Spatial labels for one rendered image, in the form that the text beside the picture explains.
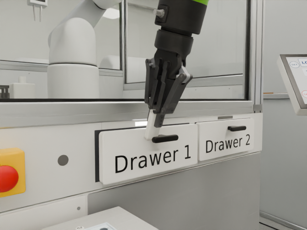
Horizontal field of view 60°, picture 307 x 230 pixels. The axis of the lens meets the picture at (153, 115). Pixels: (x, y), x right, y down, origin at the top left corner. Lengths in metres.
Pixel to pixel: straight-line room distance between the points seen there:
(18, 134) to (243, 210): 0.80
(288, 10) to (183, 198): 1.89
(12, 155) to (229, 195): 0.70
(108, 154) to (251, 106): 0.61
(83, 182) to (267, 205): 2.09
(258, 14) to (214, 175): 0.60
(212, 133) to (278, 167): 1.62
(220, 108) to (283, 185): 1.61
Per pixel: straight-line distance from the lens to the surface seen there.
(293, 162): 2.32
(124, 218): 0.57
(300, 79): 1.27
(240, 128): 0.86
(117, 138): 0.57
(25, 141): 0.53
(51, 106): 0.54
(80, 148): 0.57
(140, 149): 0.61
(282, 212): 2.48
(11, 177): 0.47
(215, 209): 0.92
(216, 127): 0.83
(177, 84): 0.52
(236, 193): 1.00
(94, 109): 0.57
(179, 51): 0.52
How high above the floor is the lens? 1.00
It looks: 3 degrees down
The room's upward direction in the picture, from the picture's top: straight up
